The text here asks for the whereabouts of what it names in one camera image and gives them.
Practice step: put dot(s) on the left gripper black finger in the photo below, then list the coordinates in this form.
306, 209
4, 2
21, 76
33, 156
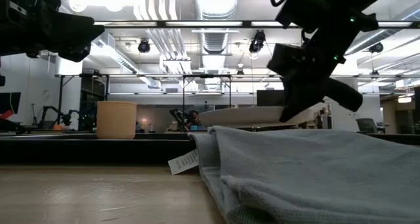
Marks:
75, 52
78, 30

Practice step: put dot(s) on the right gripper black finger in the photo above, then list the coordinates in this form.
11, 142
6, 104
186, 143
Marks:
300, 105
305, 88

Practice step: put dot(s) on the white round plate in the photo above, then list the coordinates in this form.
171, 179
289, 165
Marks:
239, 116

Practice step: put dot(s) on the grey cloth napkin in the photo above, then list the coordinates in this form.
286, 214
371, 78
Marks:
311, 171

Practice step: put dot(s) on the orange mug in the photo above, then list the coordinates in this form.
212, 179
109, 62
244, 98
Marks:
116, 120

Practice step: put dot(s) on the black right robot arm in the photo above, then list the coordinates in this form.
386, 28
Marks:
328, 7

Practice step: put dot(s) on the black background robot arm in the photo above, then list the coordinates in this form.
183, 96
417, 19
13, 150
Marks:
49, 110
178, 116

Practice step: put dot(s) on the black background monitor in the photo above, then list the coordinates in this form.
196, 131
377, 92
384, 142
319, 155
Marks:
269, 98

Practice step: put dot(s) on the black ceiling spot lamp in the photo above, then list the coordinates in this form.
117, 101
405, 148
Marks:
144, 46
376, 47
257, 41

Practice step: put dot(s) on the grey office chair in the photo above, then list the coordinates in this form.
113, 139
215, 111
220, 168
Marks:
365, 125

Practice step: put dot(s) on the black overhead beam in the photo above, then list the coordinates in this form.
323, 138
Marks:
247, 24

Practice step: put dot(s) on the silver ventilation duct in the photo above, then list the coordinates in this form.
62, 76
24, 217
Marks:
215, 43

